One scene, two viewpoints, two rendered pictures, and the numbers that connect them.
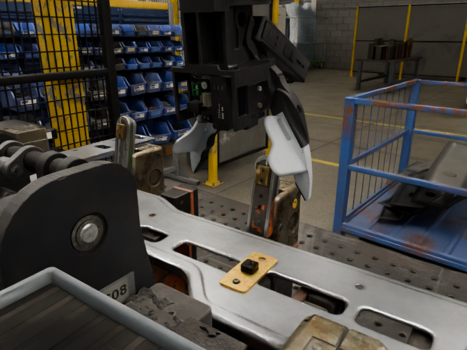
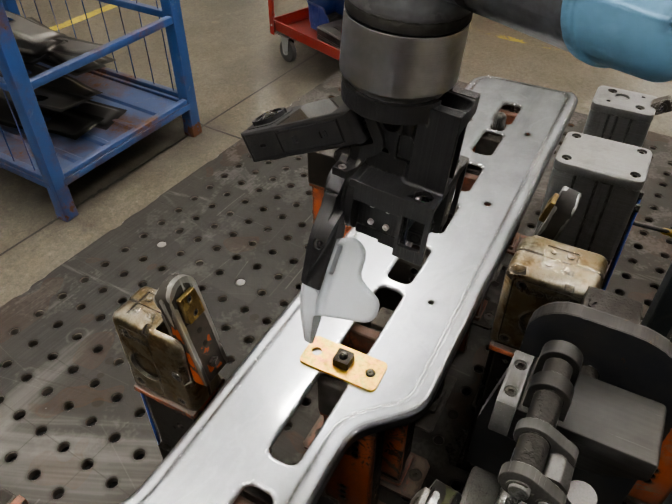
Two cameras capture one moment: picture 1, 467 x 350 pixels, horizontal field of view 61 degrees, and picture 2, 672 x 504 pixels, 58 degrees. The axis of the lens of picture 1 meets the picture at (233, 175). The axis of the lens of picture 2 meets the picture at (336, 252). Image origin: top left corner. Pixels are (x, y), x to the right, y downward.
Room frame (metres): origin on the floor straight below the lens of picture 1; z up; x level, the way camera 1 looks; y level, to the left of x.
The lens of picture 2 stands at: (0.47, 0.36, 1.49)
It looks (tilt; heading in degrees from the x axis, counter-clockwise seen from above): 42 degrees down; 263
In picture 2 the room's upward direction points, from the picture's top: straight up
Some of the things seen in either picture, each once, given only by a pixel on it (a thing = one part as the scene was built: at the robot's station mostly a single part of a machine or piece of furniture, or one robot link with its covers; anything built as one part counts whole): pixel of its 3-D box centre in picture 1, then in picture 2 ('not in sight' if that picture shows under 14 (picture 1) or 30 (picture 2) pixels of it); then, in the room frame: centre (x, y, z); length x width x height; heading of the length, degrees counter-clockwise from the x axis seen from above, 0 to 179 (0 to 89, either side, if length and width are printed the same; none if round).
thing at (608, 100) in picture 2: not in sight; (592, 197); (-0.05, -0.41, 0.88); 0.11 x 0.10 x 0.36; 145
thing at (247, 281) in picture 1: (249, 267); (343, 359); (0.42, -0.02, 1.01); 0.08 x 0.04 x 0.01; 146
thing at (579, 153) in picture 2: not in sight; (561, 283); (0.10, -0.20, 0.90); 0.13 x 0.10 x 0.41; 145
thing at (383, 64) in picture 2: not in sight; (403, 45); (0.39, 0.00, 1.33); 0.08 x 0.08 x 0.05
